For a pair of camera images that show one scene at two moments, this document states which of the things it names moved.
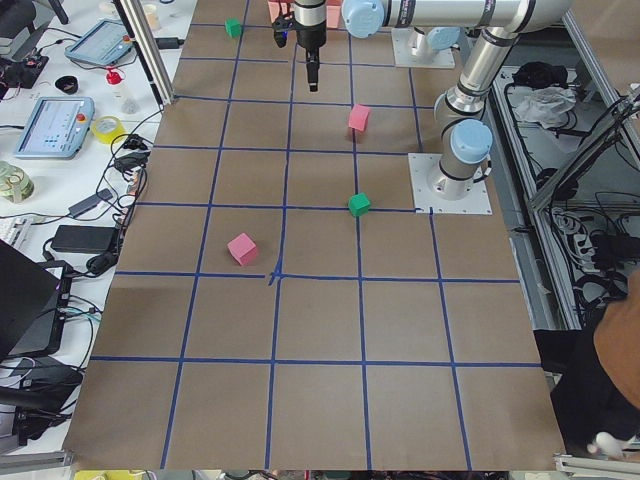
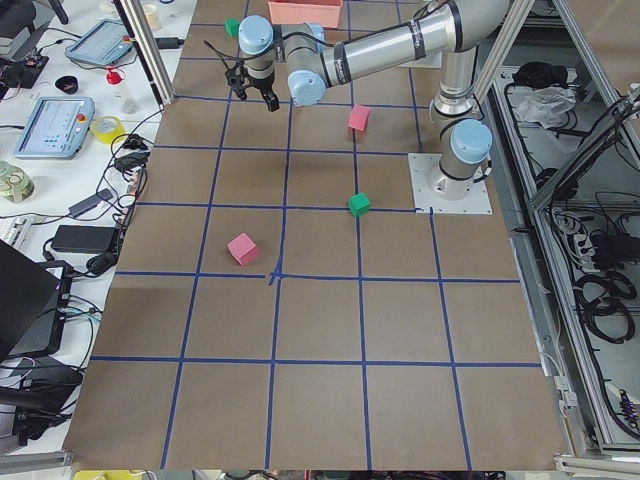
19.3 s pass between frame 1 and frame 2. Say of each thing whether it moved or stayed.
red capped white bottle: stayed
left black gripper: moved
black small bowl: stayed
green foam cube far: stayed
